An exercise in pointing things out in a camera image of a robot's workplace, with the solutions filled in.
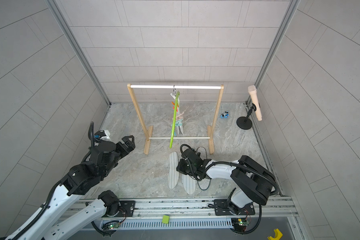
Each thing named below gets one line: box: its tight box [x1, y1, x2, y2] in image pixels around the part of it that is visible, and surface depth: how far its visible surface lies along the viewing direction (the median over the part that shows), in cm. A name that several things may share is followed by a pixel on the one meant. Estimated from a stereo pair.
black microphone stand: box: [236, 103, 257, 130], surface depth 105 cm
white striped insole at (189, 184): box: [182, 174, 196, 195], surface depth 80 cm
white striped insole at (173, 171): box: [168, 151, 179, 190], surface depth 84 cm
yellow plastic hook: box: [267, 228, 283, 240], surface depth 64 cm
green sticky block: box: [162, 215, 170, 224], surface depth 68 cm
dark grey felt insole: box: [195, 146, 212, 191], surface depth 68 cm
